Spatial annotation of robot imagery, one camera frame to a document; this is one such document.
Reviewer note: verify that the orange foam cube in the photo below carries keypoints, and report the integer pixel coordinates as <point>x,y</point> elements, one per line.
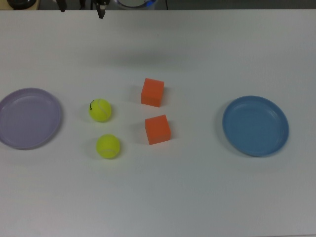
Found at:
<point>158,129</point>
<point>152,92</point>

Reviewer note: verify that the black round object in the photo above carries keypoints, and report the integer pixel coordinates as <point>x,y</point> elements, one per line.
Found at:
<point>21,3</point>

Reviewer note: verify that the yellow tennis ball black print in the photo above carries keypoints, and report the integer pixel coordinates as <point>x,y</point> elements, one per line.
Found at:
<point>101,111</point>

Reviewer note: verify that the plain yellow tennis ball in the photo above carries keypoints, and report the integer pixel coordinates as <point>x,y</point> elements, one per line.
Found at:
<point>107,146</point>

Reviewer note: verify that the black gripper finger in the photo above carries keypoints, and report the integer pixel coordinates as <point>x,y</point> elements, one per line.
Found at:
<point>101,10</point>
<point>61,6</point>

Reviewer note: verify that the purple plate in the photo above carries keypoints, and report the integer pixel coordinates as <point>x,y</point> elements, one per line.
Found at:
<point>27,121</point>

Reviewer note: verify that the tan wooden board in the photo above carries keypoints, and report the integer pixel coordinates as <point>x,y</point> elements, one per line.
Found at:
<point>3,6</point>

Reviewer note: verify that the blue plate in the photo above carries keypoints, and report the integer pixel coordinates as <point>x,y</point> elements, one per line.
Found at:
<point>255,128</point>

